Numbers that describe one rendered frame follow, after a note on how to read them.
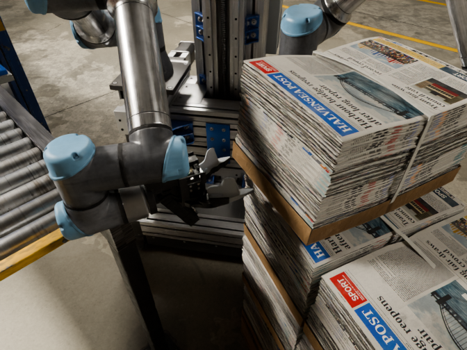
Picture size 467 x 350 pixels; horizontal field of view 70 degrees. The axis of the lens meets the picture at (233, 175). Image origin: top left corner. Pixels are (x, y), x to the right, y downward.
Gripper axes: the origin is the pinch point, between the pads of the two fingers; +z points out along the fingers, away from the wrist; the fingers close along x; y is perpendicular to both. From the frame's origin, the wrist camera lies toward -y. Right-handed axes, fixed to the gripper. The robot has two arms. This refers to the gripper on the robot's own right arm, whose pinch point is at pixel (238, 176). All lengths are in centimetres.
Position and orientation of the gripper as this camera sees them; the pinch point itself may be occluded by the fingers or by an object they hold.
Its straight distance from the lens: 72.4
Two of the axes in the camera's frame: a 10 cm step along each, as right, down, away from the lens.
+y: 0.0, -7.5, -6.6
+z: 9.1, -2.8, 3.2
